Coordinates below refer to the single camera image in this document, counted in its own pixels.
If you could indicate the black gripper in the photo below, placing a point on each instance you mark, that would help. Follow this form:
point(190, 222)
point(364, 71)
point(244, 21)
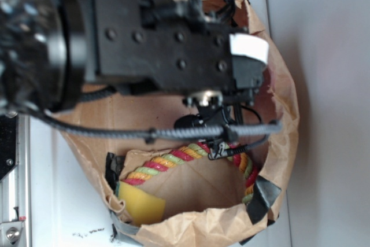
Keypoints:
point(173, 46)

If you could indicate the yellow green sponge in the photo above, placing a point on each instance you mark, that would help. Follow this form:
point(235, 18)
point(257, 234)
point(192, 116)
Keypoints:
point(143, 207)

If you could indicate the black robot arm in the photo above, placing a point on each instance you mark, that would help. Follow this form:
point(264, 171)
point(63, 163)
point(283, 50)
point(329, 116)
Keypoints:
point(51, 48)

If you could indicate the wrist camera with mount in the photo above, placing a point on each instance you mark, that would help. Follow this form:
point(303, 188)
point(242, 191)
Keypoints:
point(212, 114)

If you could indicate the black metal bracket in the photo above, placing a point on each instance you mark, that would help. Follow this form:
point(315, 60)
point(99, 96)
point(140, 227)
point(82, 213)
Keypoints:
point(8, 145)

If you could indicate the aluminium frame rail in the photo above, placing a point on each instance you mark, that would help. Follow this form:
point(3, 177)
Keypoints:
point(16, 227)

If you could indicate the brown paper bag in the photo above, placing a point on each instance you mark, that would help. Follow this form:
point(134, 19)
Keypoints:
point(203, 198)

